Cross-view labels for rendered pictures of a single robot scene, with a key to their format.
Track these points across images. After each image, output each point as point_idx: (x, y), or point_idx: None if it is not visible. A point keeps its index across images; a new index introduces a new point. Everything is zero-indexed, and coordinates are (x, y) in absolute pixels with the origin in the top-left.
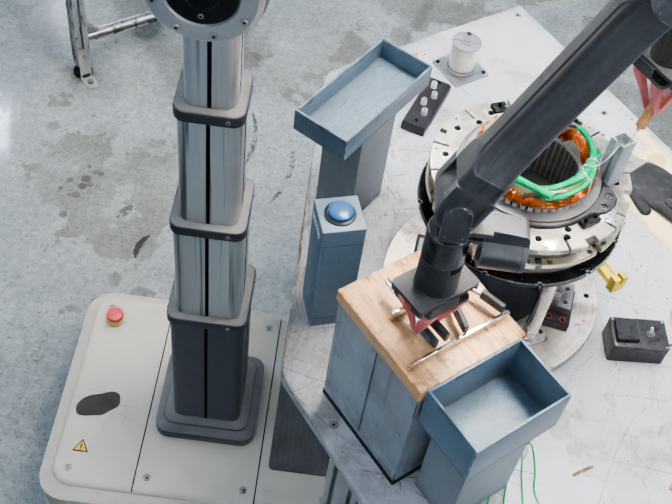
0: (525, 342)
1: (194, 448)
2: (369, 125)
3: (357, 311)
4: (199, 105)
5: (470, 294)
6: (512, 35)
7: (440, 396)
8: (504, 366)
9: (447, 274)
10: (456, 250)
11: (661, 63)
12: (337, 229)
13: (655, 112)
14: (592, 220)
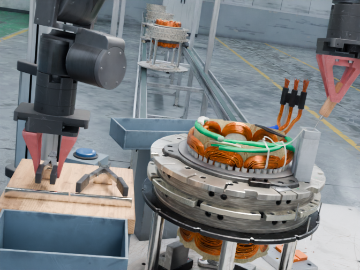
0: (127, 221)
1: None
2: (151, 134)
3: (18, 167)
4: (30, 61)
5: (116, 190)
6: (339, 214)
7: (20, 233)
8: (110, 255)
9: (45, 79)
10: (51, 45)
11: (330, 35)
12: (73, 158)
13: (332, 95)
14: (260, 181)
